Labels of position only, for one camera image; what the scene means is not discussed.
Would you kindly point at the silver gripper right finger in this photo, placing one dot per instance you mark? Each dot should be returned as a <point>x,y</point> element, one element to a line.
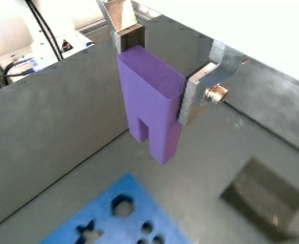
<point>202,87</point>

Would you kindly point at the blue foam shape board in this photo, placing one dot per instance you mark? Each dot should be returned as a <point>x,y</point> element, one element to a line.
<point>122,216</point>

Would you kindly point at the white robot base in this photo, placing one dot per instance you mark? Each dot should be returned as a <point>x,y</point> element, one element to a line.
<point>55,41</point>

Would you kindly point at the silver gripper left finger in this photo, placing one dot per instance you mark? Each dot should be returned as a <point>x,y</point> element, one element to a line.
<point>127,32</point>

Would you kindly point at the dark olive arch block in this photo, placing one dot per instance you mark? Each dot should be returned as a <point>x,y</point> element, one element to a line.
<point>265,199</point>

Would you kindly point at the purple double-square peg block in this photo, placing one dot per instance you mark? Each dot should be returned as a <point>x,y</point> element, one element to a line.
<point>151,89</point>

